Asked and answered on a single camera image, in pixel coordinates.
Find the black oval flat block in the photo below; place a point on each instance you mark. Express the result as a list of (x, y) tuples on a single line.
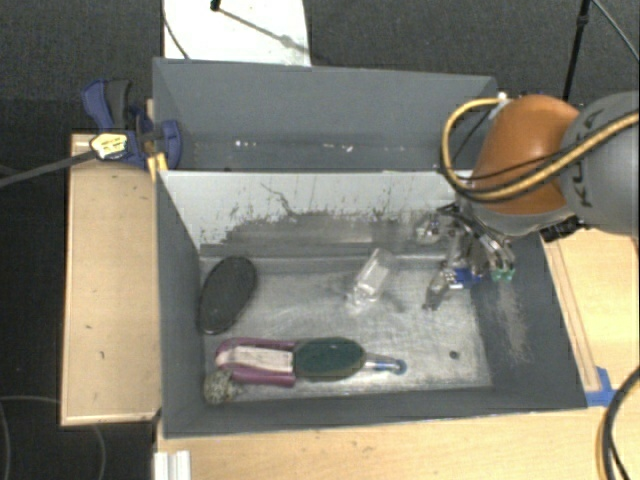
[(227, 295)]

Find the speckled grey stone ball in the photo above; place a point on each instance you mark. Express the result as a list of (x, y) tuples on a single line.
[(221, 388)]

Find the pale wood board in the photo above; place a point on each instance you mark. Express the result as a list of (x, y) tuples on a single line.
[(112, 288)]

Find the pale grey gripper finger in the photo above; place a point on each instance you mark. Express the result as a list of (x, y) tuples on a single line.
[(434, 288), (443, 292)]

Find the grey metal bin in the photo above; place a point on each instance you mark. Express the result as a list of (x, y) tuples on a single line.
[(310, 118)]

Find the clear glass thing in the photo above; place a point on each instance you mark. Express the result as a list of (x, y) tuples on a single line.
[(371, 279)]

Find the dark green flat block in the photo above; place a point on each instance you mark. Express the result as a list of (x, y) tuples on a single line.
[(327, 358)]

